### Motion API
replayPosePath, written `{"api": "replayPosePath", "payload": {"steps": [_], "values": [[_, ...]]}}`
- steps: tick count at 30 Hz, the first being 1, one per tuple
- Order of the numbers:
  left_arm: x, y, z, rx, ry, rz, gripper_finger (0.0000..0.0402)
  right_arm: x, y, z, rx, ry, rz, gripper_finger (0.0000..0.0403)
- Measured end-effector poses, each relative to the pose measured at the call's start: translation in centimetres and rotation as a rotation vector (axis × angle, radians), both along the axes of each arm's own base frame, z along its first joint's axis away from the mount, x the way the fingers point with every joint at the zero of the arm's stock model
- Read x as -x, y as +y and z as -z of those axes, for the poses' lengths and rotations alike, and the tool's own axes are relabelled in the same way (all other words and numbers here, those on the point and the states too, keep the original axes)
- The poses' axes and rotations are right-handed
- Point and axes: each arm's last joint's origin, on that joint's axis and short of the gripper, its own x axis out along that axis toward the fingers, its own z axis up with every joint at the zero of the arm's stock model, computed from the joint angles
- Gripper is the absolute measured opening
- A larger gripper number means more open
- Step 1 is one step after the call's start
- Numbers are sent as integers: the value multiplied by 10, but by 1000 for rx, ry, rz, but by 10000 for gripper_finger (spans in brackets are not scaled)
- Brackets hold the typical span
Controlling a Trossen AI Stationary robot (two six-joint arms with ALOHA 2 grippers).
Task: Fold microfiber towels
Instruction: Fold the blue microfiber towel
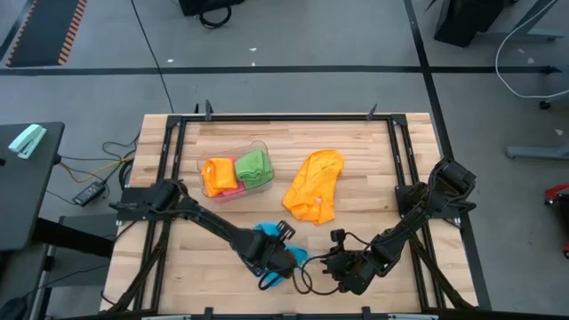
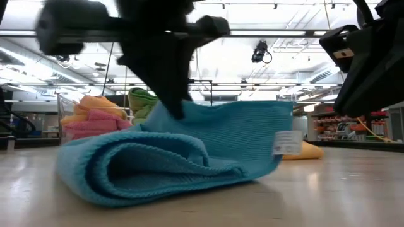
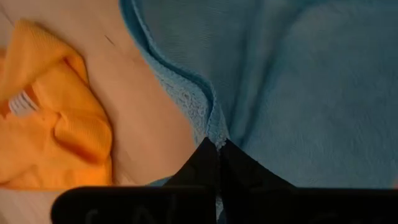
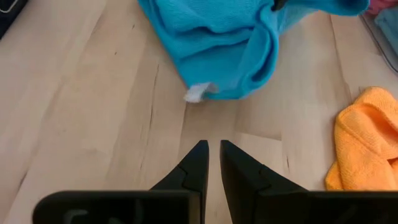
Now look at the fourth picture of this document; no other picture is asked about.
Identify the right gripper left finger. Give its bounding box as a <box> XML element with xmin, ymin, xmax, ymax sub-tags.
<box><xmin>150</xmin><ymin>139</ymin><xmax>210</xmax><ymax>224</ymax></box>

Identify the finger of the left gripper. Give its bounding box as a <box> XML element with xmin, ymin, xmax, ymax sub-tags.
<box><xmin>272</xmin><ymin>0</ymin><xmax>289</xmax><ymax>12</ymax></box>

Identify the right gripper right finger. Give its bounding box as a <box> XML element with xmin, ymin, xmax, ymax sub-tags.
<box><xmin>220</xmin><ymin>139</ymin><xmax>307</xmax><ymax>224</ymax></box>

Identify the blue microfiber towel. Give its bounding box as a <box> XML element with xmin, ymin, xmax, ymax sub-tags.
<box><xmin>137</xmin><ymin>0</ymin><xmax>371</xmax><ymax>103</ymax></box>
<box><xmin>374</xmin><ymin>7</ymin><xmax>398</xmax><ymax>57</ymax></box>

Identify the clear plastic bin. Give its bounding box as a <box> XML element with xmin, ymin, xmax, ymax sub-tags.
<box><xmin>359</xmin><ymin>0</ymin><xmax>398</xmax><ymax>75</ymax></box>

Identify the orange microfiber towel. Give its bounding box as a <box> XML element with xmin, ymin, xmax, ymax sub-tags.
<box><xmin>325</xmin><ymin>86</ymin><xmax>398</xmax><ymax>191</ymax></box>

